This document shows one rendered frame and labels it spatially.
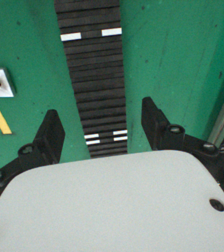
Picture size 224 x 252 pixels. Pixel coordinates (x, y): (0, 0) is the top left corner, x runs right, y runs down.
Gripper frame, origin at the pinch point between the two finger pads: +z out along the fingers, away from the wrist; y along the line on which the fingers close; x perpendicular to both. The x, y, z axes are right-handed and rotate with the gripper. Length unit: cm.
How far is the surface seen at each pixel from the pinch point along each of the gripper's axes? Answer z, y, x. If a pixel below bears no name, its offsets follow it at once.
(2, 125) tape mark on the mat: 6.1, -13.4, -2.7
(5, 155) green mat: 6.1, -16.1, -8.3
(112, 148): 2.6, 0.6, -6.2
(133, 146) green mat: 6.1, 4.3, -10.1
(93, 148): 2.5, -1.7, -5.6
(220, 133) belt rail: 4.2, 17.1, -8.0
